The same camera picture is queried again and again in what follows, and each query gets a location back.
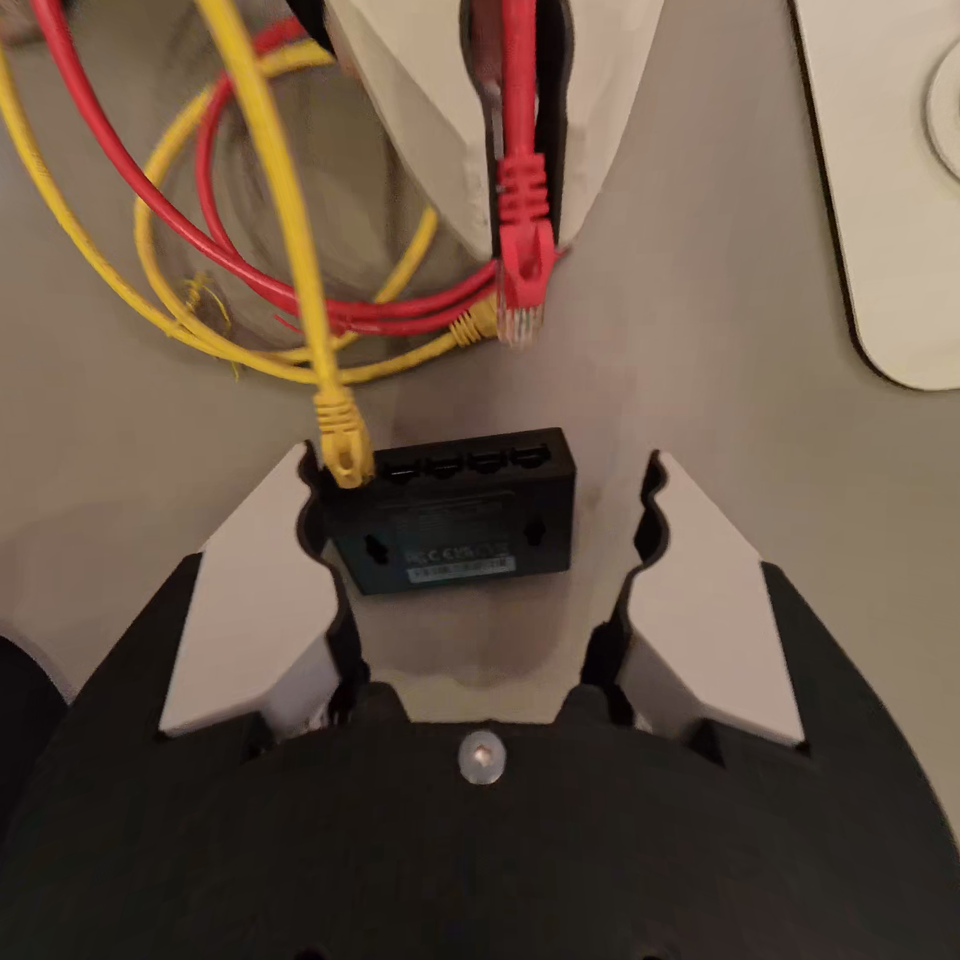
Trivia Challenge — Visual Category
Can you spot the black ethernet switch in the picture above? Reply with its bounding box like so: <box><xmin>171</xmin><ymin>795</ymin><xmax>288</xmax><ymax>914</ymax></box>
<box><xmin>318</xmin><ymin>427</ymin><xmax>577</xmax><ymax>597</ymax></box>

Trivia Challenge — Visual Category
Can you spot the black chair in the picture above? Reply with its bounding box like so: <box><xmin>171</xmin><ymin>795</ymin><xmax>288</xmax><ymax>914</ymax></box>
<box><xmin>0</xmin><ymin>636</ymin><xmax>72</xmax><ymax>826</ymax></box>

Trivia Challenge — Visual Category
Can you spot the yellow twist tie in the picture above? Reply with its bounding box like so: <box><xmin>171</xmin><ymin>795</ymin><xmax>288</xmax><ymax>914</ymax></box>
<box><xmin>182</xmin><ymin>271</ymin><xmax>241</xmax><ymax>380</ymax></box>

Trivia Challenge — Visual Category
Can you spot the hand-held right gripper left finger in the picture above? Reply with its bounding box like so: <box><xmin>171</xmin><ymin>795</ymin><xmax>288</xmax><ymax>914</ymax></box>
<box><xmin>157</xmin><ymin>441</ymin><xmax>370</xmax><ymax>740</ymax></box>

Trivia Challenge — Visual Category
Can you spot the yellow ethernet cable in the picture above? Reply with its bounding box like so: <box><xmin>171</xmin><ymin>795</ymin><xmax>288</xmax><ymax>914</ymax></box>
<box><xmin>0</xmin><ymin>0</ymin><xmax>500</xmax><ymax>490</ymax></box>

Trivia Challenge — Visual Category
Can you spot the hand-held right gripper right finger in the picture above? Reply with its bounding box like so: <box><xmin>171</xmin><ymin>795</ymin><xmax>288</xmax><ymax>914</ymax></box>
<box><xmin>583</xmin><ymin>448</ymin><xmax>809</xmax><ymax>749</ymax></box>

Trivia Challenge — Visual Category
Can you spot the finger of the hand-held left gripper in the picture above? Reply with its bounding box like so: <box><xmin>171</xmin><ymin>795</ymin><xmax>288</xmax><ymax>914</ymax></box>
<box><xmin>324</xmin><ymin>0</ymin><xmax>502</xmax><ymax>260</ymax></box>
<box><xmin>534</xmin><ymin>0</ymin><xmax>666</xmax><ymax>246</ymax></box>

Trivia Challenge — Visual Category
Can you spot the clear plastic ring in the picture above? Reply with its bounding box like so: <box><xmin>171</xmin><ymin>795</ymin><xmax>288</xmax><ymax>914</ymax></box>
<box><xmin>146</xmin><ymin>67</ymin><xmax>451</xmax><ymax>354</ymax></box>

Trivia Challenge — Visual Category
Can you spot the red ethernet cable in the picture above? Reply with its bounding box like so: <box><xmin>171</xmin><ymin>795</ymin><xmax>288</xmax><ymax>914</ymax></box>
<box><xmin>30</xmin><ymin>0</ymin><xmax>560</xmax><ymax>350</ymax></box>

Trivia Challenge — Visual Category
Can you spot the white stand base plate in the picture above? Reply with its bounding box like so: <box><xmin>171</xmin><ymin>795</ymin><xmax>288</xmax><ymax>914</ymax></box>
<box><xmin>791</xmin><ymin>0</ymin><xmax>960</xmax><ymax>391</ymax></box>

